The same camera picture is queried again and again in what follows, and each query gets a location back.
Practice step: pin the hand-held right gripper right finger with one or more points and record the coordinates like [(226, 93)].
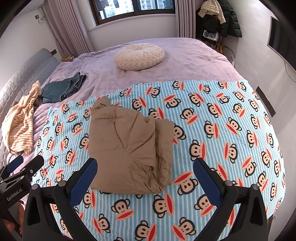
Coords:
[(207, 183)]

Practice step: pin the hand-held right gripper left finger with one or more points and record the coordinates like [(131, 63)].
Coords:
[(84, 183)]

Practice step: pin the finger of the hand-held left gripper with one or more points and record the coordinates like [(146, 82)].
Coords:
[(31, 165), (14, 164)]

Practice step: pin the tan puffer jacket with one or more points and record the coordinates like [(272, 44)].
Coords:
[(129, 143)]

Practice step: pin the person's left hand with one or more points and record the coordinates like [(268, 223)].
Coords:
[(10, 225)]

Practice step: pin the cream striped shirt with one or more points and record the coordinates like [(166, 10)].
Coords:
[(20, 125)]

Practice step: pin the monkey print striped blanket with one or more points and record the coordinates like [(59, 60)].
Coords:
[(219, 129)]

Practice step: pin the blue jeans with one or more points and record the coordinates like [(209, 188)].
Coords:
[(62, 89)]

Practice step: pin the grey padded headboard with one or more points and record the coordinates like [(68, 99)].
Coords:
[(30, 69)]

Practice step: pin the black flat bar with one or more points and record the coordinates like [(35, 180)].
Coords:
[(266, 100)]

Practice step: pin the white floor fan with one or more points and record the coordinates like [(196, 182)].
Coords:
[(232, 59)]

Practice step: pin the purple bed cover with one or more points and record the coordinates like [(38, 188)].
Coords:
[(185, 58)]

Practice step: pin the round cream cushion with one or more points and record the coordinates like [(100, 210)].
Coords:
[(140, 56)]

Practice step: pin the long pale pleated curtain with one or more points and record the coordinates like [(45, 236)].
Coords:
[(71, 25)]

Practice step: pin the printed bag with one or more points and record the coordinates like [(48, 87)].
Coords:
[(211, 35)]

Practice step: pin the dark green puffer coat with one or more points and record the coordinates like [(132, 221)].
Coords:
[(232, 20)]

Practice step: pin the short pale pleated curtain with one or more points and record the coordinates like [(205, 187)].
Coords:
[(185, 18)]

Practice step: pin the hanging beige puffer jacket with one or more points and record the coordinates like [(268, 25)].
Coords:
[(211, 8)]

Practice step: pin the dark framed window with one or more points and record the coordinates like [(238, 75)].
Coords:
[(129, 9)]

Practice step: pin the black wall switch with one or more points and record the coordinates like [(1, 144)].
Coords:
[(53, 51)]

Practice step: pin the wall socket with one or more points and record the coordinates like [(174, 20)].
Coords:
[(37, 16)]

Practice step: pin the wall television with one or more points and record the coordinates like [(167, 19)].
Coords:
[(283, 41)]

